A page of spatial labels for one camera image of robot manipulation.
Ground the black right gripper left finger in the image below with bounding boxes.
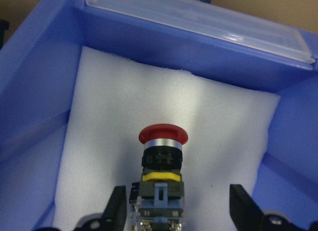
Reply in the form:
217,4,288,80
101,186,127,231

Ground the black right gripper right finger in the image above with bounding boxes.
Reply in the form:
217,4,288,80
230,184,264,231

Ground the red push button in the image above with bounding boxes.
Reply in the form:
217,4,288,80
129,124,188,231

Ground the blue destination bin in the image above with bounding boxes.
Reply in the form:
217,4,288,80
0,0,318,231

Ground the white foam pad destination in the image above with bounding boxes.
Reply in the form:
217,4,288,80
53,47,280,231

